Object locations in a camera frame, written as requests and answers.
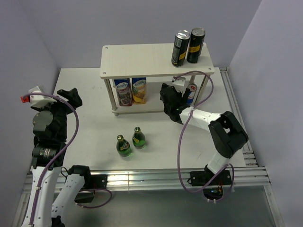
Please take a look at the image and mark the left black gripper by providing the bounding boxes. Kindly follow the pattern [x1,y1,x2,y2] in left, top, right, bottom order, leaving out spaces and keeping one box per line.
[32,87,81,140]

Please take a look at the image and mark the blue silver can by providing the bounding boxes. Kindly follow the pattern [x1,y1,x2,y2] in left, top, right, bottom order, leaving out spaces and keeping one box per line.
[187,83,197,105]

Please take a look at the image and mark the green glass bottle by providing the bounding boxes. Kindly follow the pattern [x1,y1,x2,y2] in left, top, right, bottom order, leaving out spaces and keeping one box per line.
[132,127,146,149]
[116,135,132,157]

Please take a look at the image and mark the black can yellow label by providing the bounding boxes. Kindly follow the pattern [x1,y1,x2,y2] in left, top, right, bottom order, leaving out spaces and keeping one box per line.
[187,27,205,64]

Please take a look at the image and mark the black can silver top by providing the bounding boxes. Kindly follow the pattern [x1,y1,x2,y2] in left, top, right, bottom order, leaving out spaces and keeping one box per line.
[171,30,190,67]

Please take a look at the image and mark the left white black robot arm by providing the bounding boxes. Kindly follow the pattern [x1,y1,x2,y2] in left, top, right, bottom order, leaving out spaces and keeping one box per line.
[21,87,92,227]

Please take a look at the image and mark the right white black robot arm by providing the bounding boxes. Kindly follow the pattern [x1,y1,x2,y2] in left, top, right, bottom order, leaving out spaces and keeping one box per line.
[160,83,249,188]

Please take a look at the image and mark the white two-tier wooden shelf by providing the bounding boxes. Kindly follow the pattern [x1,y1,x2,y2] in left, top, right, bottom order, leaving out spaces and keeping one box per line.
[100,44,214,116]

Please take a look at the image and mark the yellow pineapple juice carton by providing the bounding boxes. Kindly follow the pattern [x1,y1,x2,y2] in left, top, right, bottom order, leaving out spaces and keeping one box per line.
[132,78,147,105]

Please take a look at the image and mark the red berry juice carton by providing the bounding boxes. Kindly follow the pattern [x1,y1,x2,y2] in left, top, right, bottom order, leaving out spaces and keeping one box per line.
[114,78,133,106]

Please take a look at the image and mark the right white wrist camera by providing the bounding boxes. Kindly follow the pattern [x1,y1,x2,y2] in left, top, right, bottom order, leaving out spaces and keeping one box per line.
[172,77,186,94]

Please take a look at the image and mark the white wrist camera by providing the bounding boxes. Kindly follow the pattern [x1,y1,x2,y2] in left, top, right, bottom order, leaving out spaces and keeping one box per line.
[20,86,57,108]
[172,77,186,94]

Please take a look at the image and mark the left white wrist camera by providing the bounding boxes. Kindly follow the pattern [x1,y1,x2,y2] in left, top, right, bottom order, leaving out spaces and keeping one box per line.
[20,86,57,108]

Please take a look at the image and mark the aluminium right side rail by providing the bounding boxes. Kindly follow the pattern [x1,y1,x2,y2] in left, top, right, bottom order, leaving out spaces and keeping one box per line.
[219,67,259,167]

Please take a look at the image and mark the aluminium rail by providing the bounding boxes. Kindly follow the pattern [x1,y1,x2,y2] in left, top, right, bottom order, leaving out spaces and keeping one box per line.
[219,67,259,167]
[23,166,272,193]

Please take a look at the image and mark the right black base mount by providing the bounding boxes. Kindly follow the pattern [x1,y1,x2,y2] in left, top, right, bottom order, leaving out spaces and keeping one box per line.
[187,170,234,203]

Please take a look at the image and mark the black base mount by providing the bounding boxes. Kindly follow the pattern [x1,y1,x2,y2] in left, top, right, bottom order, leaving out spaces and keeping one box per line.
[187,170,234,203]
[74,175,107,203]

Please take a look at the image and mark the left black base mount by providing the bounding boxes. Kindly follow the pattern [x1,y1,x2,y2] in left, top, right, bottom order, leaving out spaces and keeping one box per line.
[74,175,107,203]

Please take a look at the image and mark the aluminium front rail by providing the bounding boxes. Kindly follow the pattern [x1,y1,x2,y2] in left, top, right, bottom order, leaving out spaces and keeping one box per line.
[23,166,272,193]

